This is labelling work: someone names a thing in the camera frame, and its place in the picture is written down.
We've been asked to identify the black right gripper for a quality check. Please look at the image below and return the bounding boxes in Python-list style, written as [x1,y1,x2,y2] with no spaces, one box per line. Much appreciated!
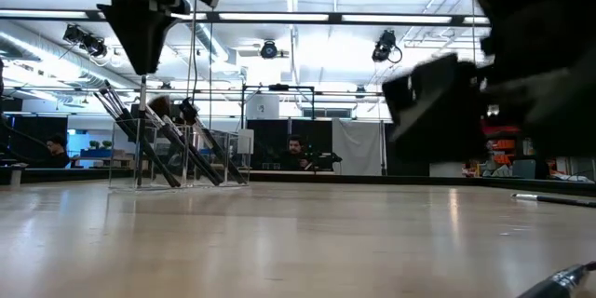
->
[380,52,490,165]

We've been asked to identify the fluffy-head black makeup brush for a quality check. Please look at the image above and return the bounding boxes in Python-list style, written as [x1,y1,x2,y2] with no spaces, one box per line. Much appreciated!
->
[147,94,225,187]

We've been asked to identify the large black powder brush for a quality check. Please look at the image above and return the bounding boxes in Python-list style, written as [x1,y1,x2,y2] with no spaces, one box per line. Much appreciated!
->
[178,96,249,185]

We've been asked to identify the black fan makeup brush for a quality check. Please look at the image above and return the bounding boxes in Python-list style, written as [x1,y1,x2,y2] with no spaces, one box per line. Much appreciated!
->
[515,260,596,298]

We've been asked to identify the red storage bins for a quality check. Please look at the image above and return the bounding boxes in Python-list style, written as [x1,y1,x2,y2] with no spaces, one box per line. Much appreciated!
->
[481,124,522,137]

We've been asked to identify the black partition panel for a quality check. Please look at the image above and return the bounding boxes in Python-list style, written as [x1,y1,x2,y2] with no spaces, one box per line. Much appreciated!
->
[245,118,334,172]
[9,115,69,172]
[383,137,432,178]

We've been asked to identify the white hanging cloth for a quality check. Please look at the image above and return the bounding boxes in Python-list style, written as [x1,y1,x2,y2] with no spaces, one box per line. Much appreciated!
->
[331,118,384,177]

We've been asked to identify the storage shelf rack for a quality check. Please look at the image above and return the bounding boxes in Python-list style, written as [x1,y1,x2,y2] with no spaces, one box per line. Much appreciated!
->
[465,124,567,180]

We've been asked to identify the black desk equipment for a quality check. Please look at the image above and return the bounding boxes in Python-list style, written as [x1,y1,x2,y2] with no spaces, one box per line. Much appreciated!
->
[315,150,344,172]

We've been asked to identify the black overhead light bar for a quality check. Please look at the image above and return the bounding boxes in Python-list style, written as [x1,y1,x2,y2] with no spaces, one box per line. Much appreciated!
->
[0,7,491,28]

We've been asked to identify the blue shelf with plants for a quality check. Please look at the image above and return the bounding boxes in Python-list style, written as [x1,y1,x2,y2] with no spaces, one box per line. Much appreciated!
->
[79,138,115,159]

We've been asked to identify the white box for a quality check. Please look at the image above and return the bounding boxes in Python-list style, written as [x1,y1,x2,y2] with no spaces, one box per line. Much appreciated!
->
[245,93,281,121]

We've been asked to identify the person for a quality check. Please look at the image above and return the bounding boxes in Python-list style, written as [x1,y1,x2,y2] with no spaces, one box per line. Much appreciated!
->
[32,132,72,169]
[280,133,314,172]

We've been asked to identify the black ceiling camera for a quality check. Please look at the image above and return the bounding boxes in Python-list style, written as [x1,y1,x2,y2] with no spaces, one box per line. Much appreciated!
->
[371,29,404,65]
[258,39,280,61]
[61,21,109,60]

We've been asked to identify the hanging black cable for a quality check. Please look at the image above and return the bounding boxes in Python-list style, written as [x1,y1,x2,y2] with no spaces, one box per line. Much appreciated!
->
[183,7,200,103]

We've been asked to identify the silver ventilation duct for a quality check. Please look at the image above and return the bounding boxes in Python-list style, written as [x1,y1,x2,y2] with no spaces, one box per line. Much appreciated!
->
[179,0,243,75]

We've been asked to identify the black aluminium table frame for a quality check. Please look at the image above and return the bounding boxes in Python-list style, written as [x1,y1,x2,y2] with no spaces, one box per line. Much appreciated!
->
[0,167,596,198]

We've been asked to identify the black metal rig frame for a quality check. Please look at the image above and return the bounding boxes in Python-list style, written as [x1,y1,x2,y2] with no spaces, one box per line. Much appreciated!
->
[239,83,317,134]

